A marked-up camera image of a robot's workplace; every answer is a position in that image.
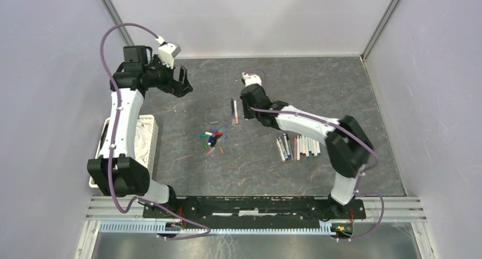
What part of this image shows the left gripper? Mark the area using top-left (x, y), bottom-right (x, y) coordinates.
top-left (144, 55), bottom-right (193, 98)

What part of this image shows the orange capped white marker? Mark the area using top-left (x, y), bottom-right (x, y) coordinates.
top-left (236, 99), bottom-right (239, 126)

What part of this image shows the blue clear capped pen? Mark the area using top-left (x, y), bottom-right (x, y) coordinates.
top-left (277, 136), bottom-right (289, 161)

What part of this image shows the checkered pen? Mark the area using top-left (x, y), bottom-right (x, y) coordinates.
top-left (286, 135), bottom-right (294, 160)

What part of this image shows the red capped marker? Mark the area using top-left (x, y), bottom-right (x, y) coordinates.
top-left (300, 135), bottom-right (306, 156)

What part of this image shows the purple capped marker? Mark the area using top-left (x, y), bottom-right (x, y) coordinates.
top-left (314, 141), bottom-right (321, 156)

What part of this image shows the brown capped white marker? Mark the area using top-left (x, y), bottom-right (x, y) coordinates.
top-left (275, 139), bottom-right (286, 162)

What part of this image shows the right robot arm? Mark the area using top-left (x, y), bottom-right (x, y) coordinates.
top-left (240, 83), bottom-right (379, 218)

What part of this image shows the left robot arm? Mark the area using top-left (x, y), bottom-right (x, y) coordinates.
top-left (87, 43), bottom-right (193, 218)

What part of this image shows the white plastic basket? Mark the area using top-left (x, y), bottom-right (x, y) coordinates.
top-left (89, 114), bottom-right (159, 189)

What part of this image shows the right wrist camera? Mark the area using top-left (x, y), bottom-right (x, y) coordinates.
top-left (242, 72), bottom-right (262, 87)

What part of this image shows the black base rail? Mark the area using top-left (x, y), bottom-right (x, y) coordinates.
top-left (166, 196), bottom-right (367, 229)

